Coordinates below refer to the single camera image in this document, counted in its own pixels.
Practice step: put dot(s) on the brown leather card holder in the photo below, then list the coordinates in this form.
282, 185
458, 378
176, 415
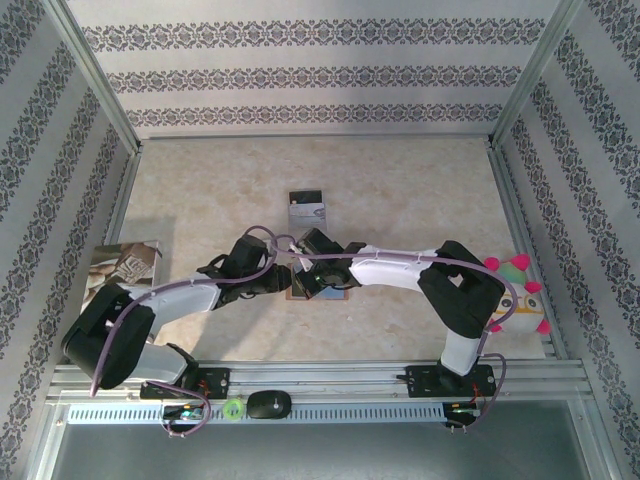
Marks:
335, 296

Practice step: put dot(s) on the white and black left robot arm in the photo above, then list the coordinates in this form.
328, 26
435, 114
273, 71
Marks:
175, 300

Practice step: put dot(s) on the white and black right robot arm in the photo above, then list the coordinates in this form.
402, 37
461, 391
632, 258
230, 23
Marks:
390, 267

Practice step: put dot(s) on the clear acrylic card stand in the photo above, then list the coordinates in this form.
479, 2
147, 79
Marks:
295, 232

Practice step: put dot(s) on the silver printed credit card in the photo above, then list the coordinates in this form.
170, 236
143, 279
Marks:
307, 215

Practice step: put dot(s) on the black credit card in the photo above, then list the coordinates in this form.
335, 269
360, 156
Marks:
306, 196

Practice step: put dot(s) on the black computer mouse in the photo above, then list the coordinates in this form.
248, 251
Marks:
270, 404

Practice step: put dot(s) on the photo cover book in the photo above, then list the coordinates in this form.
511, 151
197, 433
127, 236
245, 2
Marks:
120, 270

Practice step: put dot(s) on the green tape roll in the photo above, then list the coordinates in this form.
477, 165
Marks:
226, 409

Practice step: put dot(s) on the grey metal panel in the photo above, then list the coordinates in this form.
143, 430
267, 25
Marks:
320, 455

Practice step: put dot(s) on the green circuit board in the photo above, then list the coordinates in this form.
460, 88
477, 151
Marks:
185, 413
462, 410

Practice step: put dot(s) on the pink and white plush toy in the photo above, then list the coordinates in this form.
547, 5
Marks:
525, 312

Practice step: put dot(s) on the aluminium mounting rail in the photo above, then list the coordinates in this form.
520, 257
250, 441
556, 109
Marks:
320, 380

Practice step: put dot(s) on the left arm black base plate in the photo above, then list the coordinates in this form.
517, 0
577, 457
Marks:
220, 382

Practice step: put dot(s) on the aluminium frame rail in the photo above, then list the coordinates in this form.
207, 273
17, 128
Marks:
512, 200
121, 200
315, 136

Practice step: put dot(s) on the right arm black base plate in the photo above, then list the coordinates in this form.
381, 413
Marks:
420, 382

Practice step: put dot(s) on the aluminium frame post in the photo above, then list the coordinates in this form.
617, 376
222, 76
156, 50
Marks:
532, 75
102, 90

